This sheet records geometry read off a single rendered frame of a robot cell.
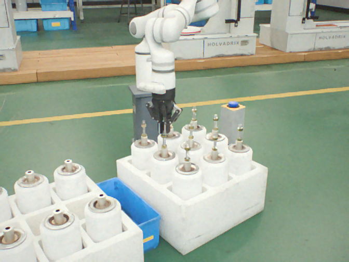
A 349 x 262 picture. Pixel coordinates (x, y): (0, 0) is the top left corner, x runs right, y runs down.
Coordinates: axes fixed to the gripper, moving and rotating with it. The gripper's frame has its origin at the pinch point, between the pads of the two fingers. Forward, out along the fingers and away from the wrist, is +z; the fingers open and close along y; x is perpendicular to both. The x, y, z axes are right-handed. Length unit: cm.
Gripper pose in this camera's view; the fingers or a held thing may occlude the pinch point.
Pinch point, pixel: (163, 128)
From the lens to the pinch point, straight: 123.8
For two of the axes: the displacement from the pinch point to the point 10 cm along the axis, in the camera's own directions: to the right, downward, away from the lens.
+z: 0.0, 9.2, 4.0
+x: -5.4, 3.4, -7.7
